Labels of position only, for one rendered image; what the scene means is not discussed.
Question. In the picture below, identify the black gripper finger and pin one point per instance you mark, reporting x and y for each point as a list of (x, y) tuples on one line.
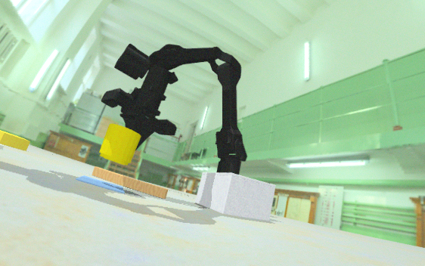
[(145, 131), (132, 121)]

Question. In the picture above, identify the yellow rectangular block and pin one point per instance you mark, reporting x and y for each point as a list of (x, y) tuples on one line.
[(13, 141)]

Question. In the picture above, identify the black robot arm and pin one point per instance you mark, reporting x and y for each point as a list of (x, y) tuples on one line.
[(229, 140)]

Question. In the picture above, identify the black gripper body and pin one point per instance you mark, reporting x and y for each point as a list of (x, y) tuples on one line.
[(146, 105)]

